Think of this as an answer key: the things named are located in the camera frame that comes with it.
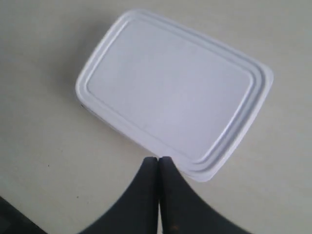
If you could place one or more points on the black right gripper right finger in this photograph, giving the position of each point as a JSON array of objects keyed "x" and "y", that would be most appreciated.
[{"x": 183, "y": 211}]

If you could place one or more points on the white lidded plastic container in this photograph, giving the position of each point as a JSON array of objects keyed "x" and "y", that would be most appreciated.
[{"x": 173, "y": 91}]

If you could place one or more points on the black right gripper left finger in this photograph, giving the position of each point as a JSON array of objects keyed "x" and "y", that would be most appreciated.
[{"x": 136, "y": 211}]

